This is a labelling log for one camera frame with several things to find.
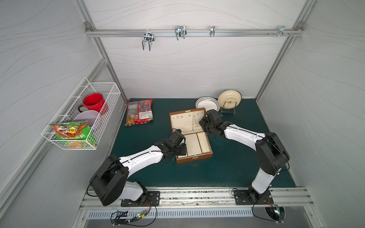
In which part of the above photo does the brown jewelry box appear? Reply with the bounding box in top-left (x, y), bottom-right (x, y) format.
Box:
top-left (169, 108), bottom-right (213, 164)

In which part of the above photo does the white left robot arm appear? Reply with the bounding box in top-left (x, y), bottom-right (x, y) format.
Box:
top-left (89, 129), bottom-right (187, 206)

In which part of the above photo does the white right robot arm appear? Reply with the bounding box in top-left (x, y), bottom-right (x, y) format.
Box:
top-left (199, 110), bottom-right (290, 196)

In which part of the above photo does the white bowl diamond pattern rim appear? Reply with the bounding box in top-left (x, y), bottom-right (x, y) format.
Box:
top-left (195, 97), bottom-right (221, 112)

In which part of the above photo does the cream speckled plate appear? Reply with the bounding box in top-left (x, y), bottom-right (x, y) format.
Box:
top-left (218, 90), bottom-right (242, 109)

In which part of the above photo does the red snack bag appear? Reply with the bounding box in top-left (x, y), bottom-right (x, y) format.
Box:
top-left (125, 99), bottom-right (154, 126)

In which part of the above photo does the white plate in basket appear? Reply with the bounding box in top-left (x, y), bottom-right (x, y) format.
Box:
top-left (73, 110), bottom-right (99, 128)

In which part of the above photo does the red enamel mug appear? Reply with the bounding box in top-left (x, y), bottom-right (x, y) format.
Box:
top-left (78, 93), bottom-right (109, 115)

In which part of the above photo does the metal loop hook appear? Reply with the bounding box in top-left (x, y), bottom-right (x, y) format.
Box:
top-left (175, 26), bottom-right (187, 40)

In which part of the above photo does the green snack bag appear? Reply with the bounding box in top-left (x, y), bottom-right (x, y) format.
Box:
top-left (50, 121), bottom-right (98, 150)

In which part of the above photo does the metal double hook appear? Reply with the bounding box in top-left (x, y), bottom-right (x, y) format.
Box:
top-left (142, 31), bottom-right (155, 51)

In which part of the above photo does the chrome wire plate stand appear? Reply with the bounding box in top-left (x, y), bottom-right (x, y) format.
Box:
top-left (220, 100), bottom-right (237, 116)

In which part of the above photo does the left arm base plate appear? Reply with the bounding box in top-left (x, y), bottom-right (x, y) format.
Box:
top-left (121, 191), bottom-right (161, 207)

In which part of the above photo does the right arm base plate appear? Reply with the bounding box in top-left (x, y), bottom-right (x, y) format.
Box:
top-left (231, 188), bottom-right (274, 205)

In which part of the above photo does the electronics board with wires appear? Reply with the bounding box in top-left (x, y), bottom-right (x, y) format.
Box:
top-left (110, 210), bottom-right (157, 228)

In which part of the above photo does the white wire wall basket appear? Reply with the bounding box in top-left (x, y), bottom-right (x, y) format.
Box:
top-left (41, 78), bottom-right (120, 150)

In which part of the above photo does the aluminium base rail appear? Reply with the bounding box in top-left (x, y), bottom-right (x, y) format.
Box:
top-left (78, 187), bottom-right (315, 215)

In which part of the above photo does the aluminium horizontal rail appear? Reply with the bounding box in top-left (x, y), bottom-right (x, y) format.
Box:
top-left (86, 28), bottom-right (305, 38)

